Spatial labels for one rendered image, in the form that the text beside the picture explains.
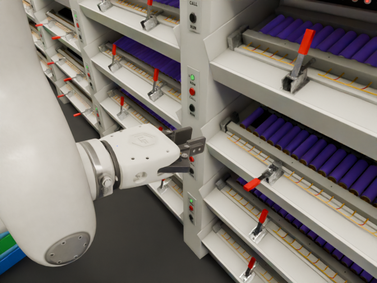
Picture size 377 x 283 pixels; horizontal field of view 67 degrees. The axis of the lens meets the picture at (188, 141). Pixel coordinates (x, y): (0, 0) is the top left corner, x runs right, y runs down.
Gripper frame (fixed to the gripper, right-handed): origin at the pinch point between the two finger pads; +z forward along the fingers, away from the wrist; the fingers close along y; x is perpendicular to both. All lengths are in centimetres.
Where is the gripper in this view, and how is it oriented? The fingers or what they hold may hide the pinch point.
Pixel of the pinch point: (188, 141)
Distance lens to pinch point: 50.4
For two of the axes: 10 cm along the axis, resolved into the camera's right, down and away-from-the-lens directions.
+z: 7.8, -2.3, 5.8
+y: -6.1, -4.8, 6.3
